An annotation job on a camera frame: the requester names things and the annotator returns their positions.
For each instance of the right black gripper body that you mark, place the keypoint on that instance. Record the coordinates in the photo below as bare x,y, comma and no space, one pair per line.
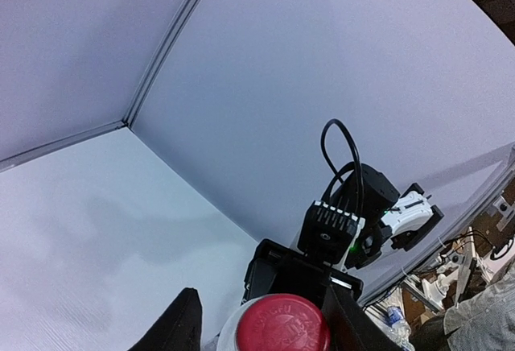
276,269

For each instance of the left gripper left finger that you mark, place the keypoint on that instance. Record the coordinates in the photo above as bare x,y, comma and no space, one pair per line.
178,328

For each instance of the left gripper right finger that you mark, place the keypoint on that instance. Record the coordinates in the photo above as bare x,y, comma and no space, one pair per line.
349,326

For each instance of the red bottle cap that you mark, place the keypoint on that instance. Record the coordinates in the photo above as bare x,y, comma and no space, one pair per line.
282,322

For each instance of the red cap water bottle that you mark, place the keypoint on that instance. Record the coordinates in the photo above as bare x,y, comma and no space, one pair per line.
227,340

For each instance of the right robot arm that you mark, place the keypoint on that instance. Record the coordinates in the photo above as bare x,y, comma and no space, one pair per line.
390,216

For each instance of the background clutter boxes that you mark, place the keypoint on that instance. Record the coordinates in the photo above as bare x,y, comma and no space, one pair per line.
478,217

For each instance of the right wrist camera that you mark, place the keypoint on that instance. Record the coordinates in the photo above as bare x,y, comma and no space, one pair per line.
328,234

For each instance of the right aluminium wall post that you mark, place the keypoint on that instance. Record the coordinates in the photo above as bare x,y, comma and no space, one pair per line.
174,29

